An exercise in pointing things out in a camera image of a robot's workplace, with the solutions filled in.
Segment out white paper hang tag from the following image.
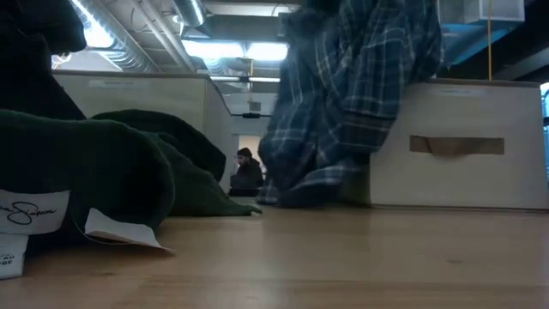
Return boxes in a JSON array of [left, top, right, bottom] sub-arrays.
[[83, 207, 177, 256]]

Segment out dark green garment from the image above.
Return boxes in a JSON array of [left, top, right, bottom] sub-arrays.
[[0, 108, 263, 258]]

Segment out white script-print label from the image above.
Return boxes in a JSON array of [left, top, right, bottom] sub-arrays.
[[0, 188, 71, 236]]

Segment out white hanging box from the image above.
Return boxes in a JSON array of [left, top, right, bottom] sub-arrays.
[[437, 0, 526, 25]]

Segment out yellow hanging cable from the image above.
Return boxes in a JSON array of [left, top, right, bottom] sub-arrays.
[[486, 0, 493, 82]]

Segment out silver ceiling duct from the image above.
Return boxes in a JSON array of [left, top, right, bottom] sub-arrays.
[[70, 0, 162, 74], [171, 0, 208, 28]]

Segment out blue plaid shirt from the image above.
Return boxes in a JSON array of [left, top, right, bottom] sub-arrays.
[[256, 0, 446, 210]]

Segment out white small-print label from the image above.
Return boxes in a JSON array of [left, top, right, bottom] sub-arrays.
[[0, 233, 30, 281]]

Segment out person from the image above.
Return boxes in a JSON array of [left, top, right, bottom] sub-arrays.
[[228, 146, 266, 198]]

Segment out right cardboard box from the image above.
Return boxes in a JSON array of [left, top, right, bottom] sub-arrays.
[[338, 77, 549, 212]]

